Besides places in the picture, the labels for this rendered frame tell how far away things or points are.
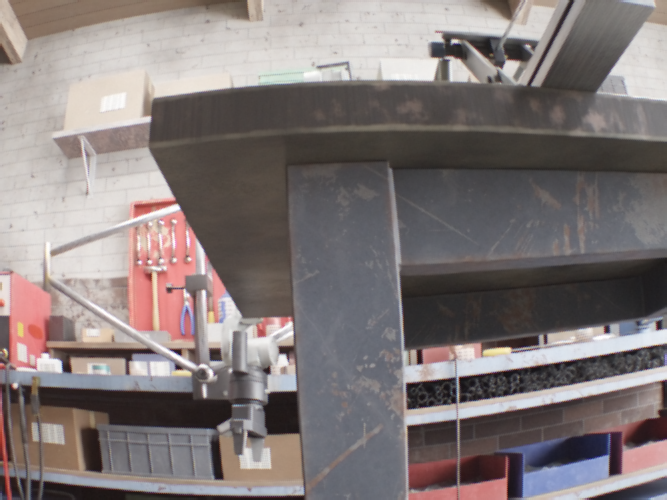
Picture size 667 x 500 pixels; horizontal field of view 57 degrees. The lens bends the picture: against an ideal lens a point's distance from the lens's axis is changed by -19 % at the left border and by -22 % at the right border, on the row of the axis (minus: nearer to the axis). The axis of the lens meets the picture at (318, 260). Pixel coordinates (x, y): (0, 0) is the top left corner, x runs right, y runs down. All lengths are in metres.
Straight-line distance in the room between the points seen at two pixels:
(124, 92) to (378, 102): 2.70
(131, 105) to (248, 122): 2.63
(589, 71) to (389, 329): 0.27
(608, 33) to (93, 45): 3.40
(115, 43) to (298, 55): 0.99
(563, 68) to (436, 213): 0.18
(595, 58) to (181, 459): 1.99
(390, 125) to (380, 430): 0.22
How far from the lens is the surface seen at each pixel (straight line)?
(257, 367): 1.67
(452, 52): 0.80
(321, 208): 0.57
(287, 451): 2.28
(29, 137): 3.63
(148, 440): 2.33
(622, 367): 2.51
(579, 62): 0.55
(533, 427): 3.15
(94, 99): 3.25
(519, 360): 2.30
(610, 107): 0.60
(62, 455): 2.42
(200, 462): 2.30
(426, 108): 0.54
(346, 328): 0.55
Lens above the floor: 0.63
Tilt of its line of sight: 13 degrees up
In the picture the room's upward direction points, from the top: 3 degrees counter-clockwise
